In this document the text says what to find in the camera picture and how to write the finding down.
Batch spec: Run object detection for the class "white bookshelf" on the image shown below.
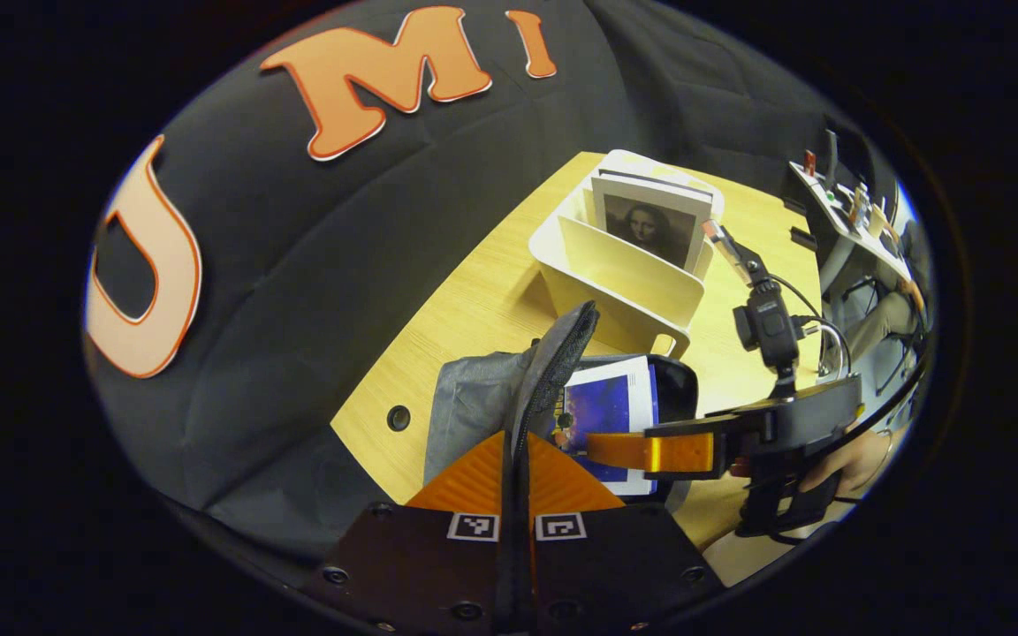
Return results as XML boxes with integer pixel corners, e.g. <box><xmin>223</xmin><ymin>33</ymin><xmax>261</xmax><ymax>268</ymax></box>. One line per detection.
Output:
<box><xmin>528</xmin><ymin>148</ymin><xmax>727</xmax><ymax>360</ymax></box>

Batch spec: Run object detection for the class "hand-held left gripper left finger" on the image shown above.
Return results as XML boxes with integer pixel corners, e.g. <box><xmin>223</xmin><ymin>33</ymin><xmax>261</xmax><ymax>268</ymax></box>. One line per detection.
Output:
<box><xmin>304</xmin><ymin>431</ymin><xmax>514</xmax><ymax>635</ymax></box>

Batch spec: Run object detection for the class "grey schoolbag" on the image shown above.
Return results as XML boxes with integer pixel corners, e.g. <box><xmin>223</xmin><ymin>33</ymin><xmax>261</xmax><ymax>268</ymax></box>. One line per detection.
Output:
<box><xmin>423</xmin><ymin>300</ymin><xmax>702</xmax><ymax>522</ymax></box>

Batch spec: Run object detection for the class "white side desk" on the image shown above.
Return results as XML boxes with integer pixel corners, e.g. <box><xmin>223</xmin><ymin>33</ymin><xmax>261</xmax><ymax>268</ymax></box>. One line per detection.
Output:
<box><xmin>787</xmin><ymin>150</ymin><xmax>916</xmax><ymax>297</ymax></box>

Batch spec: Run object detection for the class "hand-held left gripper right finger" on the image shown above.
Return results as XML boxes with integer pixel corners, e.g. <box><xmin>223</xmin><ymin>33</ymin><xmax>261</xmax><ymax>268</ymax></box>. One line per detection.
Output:
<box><xmin>527</xmin><ymin>431</ymin><xmax>727</xmax><ymax>635</ymax></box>

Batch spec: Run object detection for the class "black cable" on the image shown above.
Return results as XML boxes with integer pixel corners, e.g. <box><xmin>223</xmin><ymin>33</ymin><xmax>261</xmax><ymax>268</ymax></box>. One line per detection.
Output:
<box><xmin>814</xmin><ymin>340</ymin><xmax>932</xmax><ymax>447</ymax></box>

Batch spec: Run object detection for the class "white portrait cover book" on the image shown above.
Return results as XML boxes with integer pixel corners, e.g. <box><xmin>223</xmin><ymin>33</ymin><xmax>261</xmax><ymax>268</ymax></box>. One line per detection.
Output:
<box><xmin>591</xmin><ymin>170</ymin><xmax>715</xmax><ymax>273</ymax></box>

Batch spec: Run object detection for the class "blue cover book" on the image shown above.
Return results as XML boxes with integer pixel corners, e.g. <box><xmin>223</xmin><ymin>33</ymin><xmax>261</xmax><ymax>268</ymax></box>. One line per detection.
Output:
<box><xmin>558</xmin><ymin>356</ymin><xmax>660</xmax><ymax>496</ymax></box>

